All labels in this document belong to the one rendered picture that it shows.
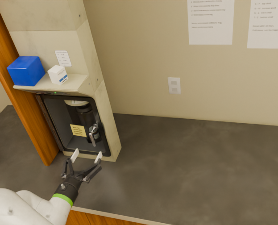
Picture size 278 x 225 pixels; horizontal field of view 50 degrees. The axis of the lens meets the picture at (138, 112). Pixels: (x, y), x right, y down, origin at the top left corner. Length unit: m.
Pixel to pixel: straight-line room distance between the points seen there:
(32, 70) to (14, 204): 0.67
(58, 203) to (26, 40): 0.68
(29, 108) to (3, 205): 0.85
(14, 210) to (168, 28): 1.12
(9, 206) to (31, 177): 0.98
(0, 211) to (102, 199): 0.80
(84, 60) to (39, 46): 0.20
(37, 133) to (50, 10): 0.69
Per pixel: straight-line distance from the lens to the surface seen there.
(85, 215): 1.67
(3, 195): 0.82
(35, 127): 1.63
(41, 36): 1.32
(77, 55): 1.28
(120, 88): 1.87
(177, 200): 1.47
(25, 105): 1.56
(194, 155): 1.64
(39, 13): 1.27
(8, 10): 1.35
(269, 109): 1.80
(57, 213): 1.25
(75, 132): 1.58
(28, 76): 1.32
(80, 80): 1.28
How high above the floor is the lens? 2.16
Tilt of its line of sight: 39 degrees down
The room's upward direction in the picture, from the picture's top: 11 degrees counter-clockwise
